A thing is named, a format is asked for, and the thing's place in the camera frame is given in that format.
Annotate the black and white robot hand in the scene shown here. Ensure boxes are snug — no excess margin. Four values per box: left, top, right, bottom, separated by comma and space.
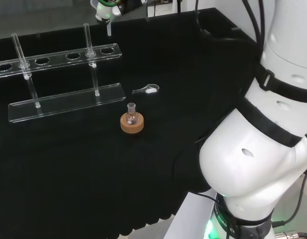
90, 0, 124, 25

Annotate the clear acrylic funnel stand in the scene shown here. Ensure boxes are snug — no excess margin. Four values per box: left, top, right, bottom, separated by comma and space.
0, 22, 127, 123

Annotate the small glass round-bottom flask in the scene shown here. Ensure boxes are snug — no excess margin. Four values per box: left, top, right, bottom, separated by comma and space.
126, 102, 140, 125

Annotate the black bench cloth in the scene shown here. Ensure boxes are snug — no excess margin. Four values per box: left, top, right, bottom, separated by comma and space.
0, 7, 259, 238

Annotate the black cable across cloth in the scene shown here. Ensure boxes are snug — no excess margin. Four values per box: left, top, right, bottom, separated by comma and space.
194, 0, 259, 48

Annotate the cork flask ring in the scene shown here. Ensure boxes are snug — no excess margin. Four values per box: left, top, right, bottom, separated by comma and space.
120, 113, 145, 134

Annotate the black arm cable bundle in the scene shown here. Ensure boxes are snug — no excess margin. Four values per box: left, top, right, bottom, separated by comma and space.
241, 0, 267, 64

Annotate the thin black base cable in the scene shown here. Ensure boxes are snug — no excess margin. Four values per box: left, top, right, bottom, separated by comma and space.
187, 191, 219, 203

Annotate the black looped cable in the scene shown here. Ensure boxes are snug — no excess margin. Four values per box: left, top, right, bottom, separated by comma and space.
271, 168, 307, 229

